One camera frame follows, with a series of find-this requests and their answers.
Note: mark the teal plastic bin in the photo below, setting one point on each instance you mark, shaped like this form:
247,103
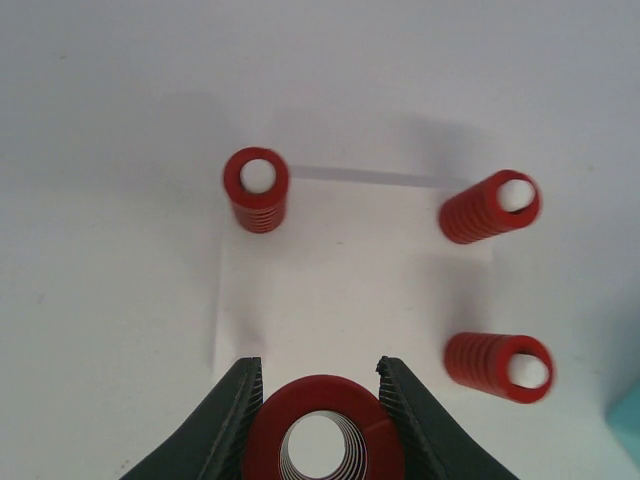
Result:
623,418

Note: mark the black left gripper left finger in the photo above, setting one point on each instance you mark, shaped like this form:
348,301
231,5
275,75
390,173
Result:
211,442

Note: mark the small red spring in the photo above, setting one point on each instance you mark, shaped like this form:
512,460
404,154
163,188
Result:
373,449

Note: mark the white peg fixture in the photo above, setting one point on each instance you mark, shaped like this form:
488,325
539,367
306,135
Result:
357,270

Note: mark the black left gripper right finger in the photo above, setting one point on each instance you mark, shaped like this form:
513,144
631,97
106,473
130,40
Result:
435,446

